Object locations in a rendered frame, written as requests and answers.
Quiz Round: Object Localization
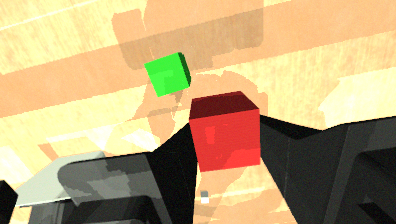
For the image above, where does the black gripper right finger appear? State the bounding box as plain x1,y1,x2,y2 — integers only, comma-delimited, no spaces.
260,114,396,224

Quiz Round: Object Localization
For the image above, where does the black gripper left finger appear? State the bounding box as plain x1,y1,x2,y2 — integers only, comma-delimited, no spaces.
57,122,198,224

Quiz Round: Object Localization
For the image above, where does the red block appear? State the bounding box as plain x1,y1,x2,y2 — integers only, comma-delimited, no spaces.
189,91,260,172

